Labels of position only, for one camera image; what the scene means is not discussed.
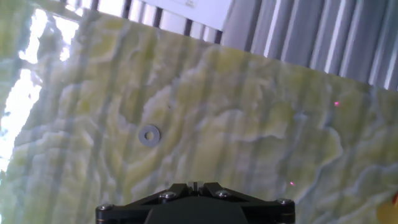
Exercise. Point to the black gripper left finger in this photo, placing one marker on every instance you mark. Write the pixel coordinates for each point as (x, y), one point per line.
(133, 207)

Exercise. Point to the golden piggy bank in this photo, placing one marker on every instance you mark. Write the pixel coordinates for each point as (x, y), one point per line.
(388, 213)

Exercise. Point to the green marble pattern mat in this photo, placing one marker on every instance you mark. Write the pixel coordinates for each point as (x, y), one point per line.
(217, 140)

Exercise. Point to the grey metal washer coin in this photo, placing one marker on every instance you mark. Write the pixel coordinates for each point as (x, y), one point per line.
(143, 140)

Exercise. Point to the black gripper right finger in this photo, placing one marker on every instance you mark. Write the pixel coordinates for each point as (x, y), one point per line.
(264, 208)

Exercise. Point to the printed white paper sheet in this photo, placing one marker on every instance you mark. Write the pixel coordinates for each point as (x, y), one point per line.
(202, 12)

